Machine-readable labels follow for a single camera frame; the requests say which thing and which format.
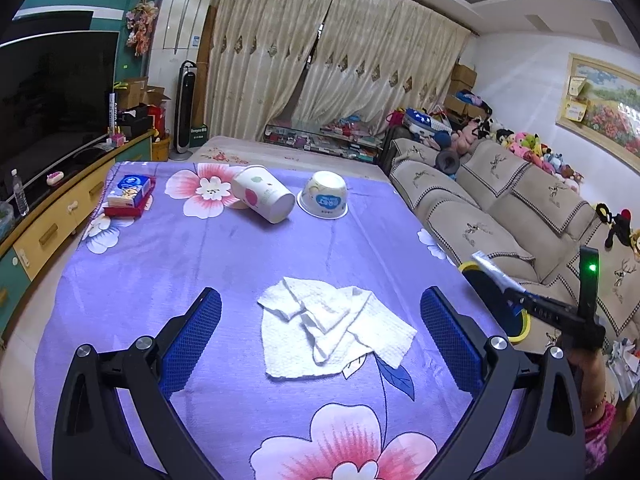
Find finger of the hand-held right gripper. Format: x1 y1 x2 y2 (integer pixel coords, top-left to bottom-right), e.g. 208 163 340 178
502 285 583 324

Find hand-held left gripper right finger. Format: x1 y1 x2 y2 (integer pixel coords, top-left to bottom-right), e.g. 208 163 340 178
417 286 586 480

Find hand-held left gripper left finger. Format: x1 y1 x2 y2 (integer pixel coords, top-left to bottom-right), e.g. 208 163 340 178
52 287 226 480

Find yellow trash bin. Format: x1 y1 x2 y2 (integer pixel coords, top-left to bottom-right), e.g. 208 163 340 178
458 260 534 346

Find white toothpaste tube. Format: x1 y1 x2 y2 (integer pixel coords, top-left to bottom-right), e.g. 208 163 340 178
471 251 527 295

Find white paper towel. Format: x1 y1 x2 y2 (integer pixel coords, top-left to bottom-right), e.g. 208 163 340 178
257 276 418 380

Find person's right forearm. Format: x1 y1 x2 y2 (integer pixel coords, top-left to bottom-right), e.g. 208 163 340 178
569 346 620 461

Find crumpled papers pile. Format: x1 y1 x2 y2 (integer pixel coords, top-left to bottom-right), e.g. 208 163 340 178
605 337 640 402

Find purple floral tablecloth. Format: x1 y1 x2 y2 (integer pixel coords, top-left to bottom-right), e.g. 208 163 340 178
32 160 527 480

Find black mouse plush toy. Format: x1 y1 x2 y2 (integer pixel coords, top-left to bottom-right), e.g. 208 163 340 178
592 202 634 249

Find beige embroidered sofa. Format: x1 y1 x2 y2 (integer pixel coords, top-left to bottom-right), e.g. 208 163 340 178
382 135 640 363

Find flat red box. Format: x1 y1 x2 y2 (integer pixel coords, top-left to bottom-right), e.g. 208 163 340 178
103 177 157 219

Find blue red small box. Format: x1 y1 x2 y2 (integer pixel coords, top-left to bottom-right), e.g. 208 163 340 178
107 175 154 208

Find pile of plush toys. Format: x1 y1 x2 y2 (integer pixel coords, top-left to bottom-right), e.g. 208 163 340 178
450 117 587 192

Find white paper cup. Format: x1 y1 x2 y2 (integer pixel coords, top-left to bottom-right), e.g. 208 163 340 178
230 164 296 225

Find grey neck pillow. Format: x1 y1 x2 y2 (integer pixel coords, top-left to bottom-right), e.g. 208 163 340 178
434 150 461 174

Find yellow green television cabinet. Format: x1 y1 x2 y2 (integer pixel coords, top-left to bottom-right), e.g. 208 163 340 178
0 127 159 342

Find white paper bowl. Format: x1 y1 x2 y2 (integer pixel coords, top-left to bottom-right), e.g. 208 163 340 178
297 170 350 220

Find framed flower landscape picture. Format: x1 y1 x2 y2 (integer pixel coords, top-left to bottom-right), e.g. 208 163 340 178
556 52 640 164

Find blue star print bag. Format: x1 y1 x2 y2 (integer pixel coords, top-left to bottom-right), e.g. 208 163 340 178
404 107 447 139

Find red container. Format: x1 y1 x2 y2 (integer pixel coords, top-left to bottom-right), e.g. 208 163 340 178
147 102 169 141

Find clear water bottle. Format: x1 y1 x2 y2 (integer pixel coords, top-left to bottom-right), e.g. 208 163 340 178
10 169 30 218

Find black white tower fan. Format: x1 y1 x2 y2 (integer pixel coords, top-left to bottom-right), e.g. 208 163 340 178
173 60 199 162

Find low glass shelf with books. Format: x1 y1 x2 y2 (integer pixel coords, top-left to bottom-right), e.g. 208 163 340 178
263 122 387 164

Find stacked cardboard boxes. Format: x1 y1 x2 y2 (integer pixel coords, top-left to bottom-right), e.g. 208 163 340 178
450 64 479 97

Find open cardboard boxes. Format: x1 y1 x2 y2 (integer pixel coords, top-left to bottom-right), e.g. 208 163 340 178
117 77 166 112

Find black flat television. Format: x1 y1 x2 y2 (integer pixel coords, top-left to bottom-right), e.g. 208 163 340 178
0 30 121 177

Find beige patterned curtain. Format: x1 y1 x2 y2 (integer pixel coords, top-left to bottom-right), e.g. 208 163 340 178
295 0 472 127
205 0 344 137

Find white standing air conditioner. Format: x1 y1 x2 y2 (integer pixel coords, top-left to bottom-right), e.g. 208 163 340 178
150 0 211 113

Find artificial flower decoration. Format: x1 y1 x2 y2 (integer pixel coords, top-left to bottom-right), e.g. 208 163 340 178
125 0 160 59

